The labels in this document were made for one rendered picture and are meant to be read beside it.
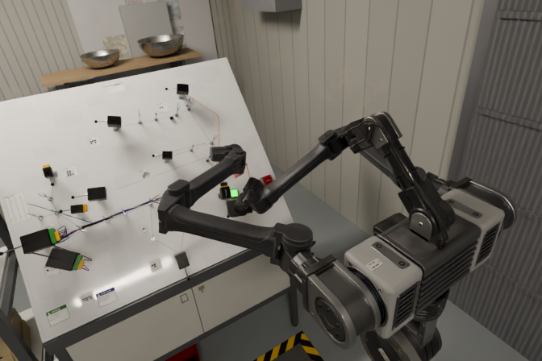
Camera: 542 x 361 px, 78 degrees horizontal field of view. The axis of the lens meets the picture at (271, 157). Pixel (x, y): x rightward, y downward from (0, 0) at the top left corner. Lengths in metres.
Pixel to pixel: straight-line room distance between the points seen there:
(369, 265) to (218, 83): 1.41
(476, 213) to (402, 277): 0.28
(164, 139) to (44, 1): 2.27
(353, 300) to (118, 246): 1.18
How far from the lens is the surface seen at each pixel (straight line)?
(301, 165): 1.29
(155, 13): 3.74
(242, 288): 1.93
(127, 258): 1.65
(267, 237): 0.84
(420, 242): 0.80
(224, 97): 1.86
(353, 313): 0.71
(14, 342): 1.68
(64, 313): 1.70
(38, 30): 3.76
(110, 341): 1.85
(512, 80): 1.92
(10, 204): 1.75
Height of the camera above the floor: 2.06
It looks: 29 degrees down
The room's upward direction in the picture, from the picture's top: 5 degrees counter-clockwise
